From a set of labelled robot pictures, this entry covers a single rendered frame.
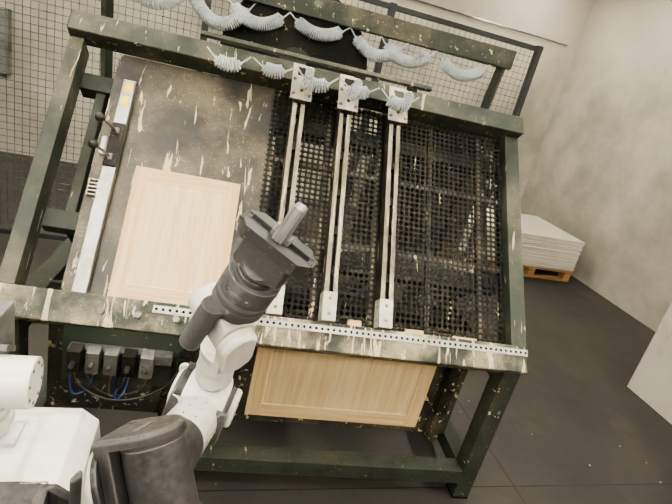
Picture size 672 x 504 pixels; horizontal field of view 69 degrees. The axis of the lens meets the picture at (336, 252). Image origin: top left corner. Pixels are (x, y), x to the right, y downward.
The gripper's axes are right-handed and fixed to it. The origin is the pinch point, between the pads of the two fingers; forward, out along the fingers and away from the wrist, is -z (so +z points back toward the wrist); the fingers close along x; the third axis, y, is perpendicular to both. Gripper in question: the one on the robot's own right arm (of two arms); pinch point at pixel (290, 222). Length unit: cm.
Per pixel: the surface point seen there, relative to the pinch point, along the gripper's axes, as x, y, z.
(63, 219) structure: 90, 80, 114
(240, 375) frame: -4, 104, 147
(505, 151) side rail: -39, 212, 13
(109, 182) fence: 86, 93, 95
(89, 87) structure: 127, 119, 82
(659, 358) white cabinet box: -250, 326, 86
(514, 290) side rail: -81, 164, 52
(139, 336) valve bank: 34, 65, 122
